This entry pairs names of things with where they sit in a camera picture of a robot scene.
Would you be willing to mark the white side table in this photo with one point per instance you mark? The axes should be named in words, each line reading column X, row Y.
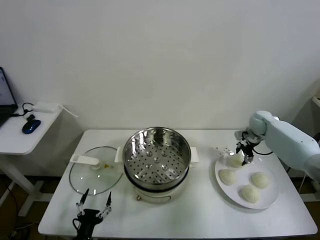
column 22, row 140

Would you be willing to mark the stainless steel steamer basket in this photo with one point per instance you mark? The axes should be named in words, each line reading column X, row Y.
column 156, row 160

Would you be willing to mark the white steamed baozi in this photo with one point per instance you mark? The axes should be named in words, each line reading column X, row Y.
column 250, row 193
column 235, row 162
column 260, row 180
column 227, row 177

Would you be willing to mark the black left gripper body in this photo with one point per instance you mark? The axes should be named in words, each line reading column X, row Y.
column 88, row 221

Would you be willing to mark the black laptop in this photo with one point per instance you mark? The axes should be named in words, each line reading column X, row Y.
column 5, row 100

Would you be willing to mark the white power adapter box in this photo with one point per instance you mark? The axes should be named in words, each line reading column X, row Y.
column 45, row 107

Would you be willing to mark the blue computer mouse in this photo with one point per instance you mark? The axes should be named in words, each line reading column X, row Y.
column 31, row 126

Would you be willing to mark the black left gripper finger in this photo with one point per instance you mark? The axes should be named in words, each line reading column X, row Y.
column 83, row 198
column 108, row 201

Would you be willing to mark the stainless steel steamer pot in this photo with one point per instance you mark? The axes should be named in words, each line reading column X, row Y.
column 155, row 196

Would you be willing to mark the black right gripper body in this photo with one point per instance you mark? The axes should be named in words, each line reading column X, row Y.
column 246, row 147

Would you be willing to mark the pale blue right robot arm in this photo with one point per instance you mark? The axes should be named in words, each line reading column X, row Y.
column 287, row 140

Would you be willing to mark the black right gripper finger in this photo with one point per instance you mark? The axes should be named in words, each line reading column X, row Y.
column 237, row 148
column 247, row 160

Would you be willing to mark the large white plate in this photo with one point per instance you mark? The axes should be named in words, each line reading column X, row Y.
column 262, row 200

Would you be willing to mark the white plastic stick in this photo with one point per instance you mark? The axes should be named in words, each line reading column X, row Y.
column 68, row 111

